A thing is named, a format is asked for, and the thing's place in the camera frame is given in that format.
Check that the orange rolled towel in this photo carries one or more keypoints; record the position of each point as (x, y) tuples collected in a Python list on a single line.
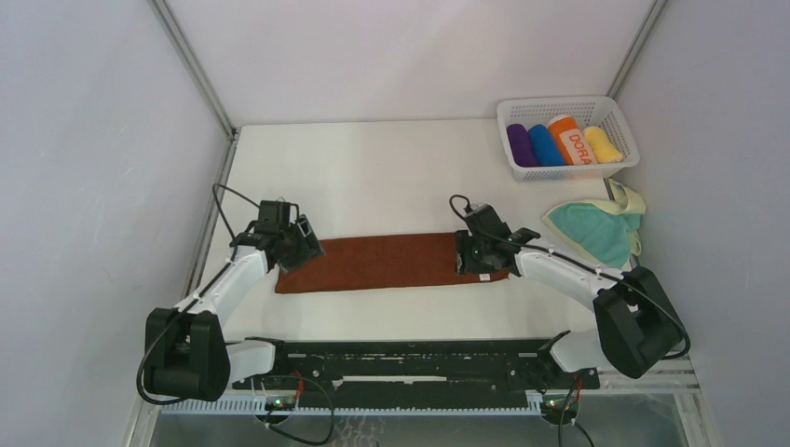
[(570, 141)]

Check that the controller board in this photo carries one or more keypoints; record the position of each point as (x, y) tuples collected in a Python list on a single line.
[(280, 405), (557, 406)]

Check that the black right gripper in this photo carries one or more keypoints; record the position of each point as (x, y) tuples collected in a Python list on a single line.
[(465, 264)]

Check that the blue rolled towel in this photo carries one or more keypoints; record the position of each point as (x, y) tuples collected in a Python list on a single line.
[(544, 148)]

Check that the yellow rolled towel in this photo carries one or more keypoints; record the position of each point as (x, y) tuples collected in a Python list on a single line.
[(603, 149)]

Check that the brown towel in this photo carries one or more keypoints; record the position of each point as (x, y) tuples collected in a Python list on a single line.
[(382, 262)]

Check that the purple rolled towel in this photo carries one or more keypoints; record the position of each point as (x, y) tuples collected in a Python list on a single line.
[(521, 146)]

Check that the left controller board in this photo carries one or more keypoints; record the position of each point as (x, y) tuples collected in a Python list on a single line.
[(280, 405)]

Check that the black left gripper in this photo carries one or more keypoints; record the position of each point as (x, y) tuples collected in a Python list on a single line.
[(308, 245)]

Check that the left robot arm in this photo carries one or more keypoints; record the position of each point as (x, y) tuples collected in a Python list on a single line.
[(186, 355)]

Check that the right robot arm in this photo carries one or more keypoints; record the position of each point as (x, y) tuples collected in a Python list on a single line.
[(636, 325)]

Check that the right controller board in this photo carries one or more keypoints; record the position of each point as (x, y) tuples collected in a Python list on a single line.
[(557, 406)]

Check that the white plastic basket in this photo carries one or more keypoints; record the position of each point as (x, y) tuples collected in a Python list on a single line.
[(589, 111)]

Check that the white slotted cable duct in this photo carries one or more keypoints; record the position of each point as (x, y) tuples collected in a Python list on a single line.
[(525, 404)]

